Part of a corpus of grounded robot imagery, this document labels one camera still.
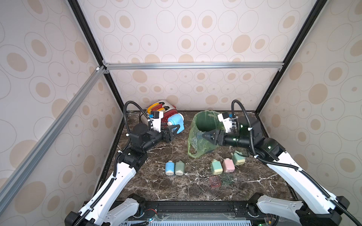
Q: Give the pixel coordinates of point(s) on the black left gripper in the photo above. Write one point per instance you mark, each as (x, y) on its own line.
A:
(169, 136)

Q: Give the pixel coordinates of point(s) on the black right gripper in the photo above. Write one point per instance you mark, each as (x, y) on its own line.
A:
(221, 137)

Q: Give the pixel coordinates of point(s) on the blue pencil sharpener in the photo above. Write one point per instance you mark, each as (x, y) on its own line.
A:
(177, 119)
(170, 168)

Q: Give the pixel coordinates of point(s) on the light green pencil sharpener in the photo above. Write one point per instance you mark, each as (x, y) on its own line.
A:
(216, 167)

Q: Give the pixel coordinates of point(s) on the sage green pencil sharpener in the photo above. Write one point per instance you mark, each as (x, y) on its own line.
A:
(179, 168)

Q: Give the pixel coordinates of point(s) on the mint green pencil sharpener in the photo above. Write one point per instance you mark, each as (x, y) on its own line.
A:
(238, 159)

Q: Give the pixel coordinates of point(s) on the pink pencil sharpener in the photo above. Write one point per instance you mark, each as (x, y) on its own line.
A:
(228, 166)

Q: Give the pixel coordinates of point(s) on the clear pink shavings tray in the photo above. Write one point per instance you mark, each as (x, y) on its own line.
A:
(215, 181)

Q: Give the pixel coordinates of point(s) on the clear green shavings tray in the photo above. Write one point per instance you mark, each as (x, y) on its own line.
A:
(227, 179)

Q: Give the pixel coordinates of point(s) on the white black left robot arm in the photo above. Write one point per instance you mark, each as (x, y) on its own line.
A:
(99, 211)

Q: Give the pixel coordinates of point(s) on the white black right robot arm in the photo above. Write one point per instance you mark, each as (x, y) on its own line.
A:
(317, 206)

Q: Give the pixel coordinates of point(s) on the blue pencil sharpener in row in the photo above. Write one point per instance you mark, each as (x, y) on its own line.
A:
(170, 168)

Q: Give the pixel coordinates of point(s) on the red plastic basket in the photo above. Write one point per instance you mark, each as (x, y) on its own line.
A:
(172, 111)

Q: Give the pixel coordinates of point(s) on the red yellow toy items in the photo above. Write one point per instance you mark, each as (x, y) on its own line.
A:
(161, 105)

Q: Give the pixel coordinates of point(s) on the silver aluminium crossbar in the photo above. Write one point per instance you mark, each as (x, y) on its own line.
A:
(187, 66)

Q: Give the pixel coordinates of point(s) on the silver aluminium side bar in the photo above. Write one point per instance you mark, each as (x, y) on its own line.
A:
(27, 166)

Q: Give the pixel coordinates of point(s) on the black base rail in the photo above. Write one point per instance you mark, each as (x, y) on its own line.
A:
(186, 213)

